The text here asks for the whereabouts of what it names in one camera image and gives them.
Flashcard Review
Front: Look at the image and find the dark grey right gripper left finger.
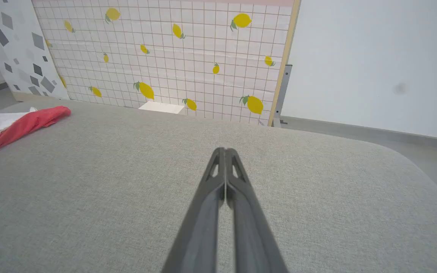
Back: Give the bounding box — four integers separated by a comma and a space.
162, 147, 226, 273

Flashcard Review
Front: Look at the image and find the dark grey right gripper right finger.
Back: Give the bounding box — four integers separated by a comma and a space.
226, 148, 289, 273

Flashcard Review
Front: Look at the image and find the red Bulls 23 jersey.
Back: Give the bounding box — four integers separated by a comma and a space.
0, 106, 72, 159

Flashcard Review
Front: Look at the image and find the grey fabric sofa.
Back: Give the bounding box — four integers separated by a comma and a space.
0, 97, 437, 273

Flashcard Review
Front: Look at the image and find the white box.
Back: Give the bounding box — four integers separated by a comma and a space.
139, 101, 185, 115

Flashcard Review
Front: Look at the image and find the lemon print tile panel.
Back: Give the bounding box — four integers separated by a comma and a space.
32, 0, 302, 126

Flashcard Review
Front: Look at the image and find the white grey terrazzo panel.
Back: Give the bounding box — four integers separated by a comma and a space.
0, 0, 70, 101

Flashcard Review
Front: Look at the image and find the grey metal bracket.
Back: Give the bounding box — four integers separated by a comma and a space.
273, 64, 293, 128

